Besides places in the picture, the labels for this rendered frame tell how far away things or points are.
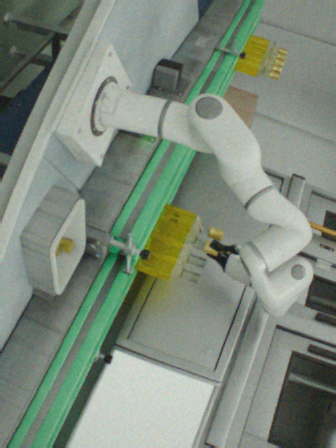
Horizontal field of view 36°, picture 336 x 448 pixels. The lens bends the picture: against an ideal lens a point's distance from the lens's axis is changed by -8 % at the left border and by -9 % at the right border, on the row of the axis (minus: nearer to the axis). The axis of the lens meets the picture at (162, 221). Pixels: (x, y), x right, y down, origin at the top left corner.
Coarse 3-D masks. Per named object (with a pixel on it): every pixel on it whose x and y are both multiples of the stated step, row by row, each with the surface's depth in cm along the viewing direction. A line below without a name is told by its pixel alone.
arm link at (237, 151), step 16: (208, 96) 112; (192, 112) 111; (208, 112) 110; (224, 112) 110; (208, 128) 109; (224, 128) 109; (240, 128) 109; (208, 144) 110; (224, 144) 108; (240, 144) 107; (256, 144) 108; (224, 160) 108; (240, 160) 107; (256, 160) 108; (224, 176) 115; (240, 176) 111; (256, 176) 113; (240, 192) 114; (256, 192) 112
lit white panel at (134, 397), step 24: (120, 360) 151; (120, 384) 146; (144, 384) 147; (168, 384) 147; (192, 384) 148; (96, 408) 140; (120, 408) 141; (144, 408) 142; (168, 408) 143; (192, 408) 143; (96, 432) 136; (120, 432) 137; (144, 432) 138; (168, 432) 138; (192, 432) 139
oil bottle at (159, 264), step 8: (144, 248) 158; (152, 256) 157; (160, 256) 157; (168, 256) 157; (136, 264) 157; (144, 264) 156; (152, 264) 155; (160, 264) 155; (168, 264) 155; (176, 264) 156; (152, 272) 158; (160, 272) 156; (168, 272) 155; (176, 272) 155; (168, 280) 158; (176, 280) 157
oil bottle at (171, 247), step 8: (152, 232) 162; (152, 240) 160; (160, 240) 160; (168, 240) 161; (176, 240) 161; (152, 248) 159; (160, 248) 159; (168, 248) 159; (176, 248) 159; (184, 248) 160; (176, 256) 158; (184, 256) 158; (184, 264) 160
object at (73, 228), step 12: (84, 204) 129; (72, 216) 124; (84, 216) 133; (60, 228) 122; (72, 228) 138; (84, 228) 137; (72, 240) 142; (84, 240) 141; (60, 252) 142; (72, 252) 142; (60, 264) 140; (72, 264) 140; (60, 276) 137; (60, 288) 135
